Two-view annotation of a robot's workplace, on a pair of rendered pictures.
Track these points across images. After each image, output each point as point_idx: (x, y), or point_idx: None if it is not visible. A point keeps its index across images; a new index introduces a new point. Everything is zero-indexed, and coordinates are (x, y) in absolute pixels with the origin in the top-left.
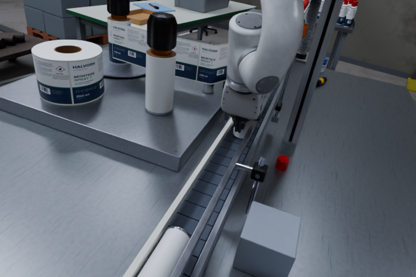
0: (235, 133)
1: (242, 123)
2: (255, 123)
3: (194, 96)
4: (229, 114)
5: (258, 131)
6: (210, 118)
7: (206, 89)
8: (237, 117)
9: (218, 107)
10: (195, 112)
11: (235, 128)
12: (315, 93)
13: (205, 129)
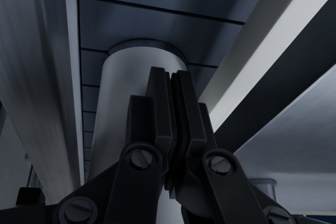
0: (175, 65)
1: (145, 147)
2: (32, 161)
3: (307, 170)
4: (275, 211)
5: (78, 100)
6: (278, 117)
7: (268, 190)
8: (197, 187)
9: (235, 155)
10: (327, 129)
11: (189, 89)
12: (16, 195)
13: (298, 68)
